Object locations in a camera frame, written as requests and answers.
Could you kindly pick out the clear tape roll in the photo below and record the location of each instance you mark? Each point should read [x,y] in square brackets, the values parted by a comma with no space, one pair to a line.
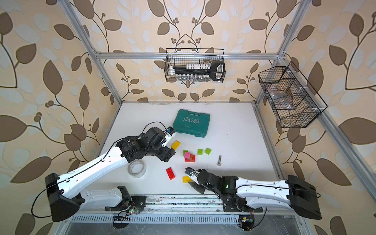
[137,168]

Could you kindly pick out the red lego brick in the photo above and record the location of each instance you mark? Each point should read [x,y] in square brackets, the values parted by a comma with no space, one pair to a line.
[170,173]
[190,159]

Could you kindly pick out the yellow lego brick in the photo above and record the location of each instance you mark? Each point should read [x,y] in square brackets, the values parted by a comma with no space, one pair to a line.
[187,179]
[175,145]

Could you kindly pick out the right wire basket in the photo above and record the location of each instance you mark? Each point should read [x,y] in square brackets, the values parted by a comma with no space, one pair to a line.
[307,103]

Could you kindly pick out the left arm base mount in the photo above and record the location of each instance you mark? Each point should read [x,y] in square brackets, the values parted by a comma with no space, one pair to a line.
[134,203]

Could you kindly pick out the black socket set rail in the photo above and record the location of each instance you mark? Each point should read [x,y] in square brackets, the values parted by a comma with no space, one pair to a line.
[212,71]

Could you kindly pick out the steel hex bolt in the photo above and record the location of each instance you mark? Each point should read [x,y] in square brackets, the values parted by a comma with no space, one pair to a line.
[219,161]

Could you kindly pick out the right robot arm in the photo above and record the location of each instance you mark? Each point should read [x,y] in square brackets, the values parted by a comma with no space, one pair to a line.
[243,195]

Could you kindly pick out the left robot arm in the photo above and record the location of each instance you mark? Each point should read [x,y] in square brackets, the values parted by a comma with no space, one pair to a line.
[69,193]

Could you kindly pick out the wire basket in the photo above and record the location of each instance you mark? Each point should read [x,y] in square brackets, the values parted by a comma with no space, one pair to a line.
[307,103]
[184,56]

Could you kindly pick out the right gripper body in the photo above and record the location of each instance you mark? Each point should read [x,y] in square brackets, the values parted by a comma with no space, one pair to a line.
[217,191]

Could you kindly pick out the back wire basket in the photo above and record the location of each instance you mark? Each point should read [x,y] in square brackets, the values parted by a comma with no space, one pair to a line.
[184,56]

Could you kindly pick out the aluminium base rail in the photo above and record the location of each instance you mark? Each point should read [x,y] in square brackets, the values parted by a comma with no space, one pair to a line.
[182,204]

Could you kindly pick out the green tool case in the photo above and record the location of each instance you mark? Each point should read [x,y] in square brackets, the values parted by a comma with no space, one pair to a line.
[192,123]

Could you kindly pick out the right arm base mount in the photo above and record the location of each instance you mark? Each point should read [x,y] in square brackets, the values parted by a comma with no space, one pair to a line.
[234,203]

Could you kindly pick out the clear plastic bag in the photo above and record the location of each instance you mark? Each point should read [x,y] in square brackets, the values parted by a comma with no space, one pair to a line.
[281,100]

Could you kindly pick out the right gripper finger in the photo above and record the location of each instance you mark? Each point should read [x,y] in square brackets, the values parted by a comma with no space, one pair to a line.
[197,187]
[190,172]

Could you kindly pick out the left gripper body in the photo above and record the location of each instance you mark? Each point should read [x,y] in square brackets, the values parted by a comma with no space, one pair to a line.
[163,153]

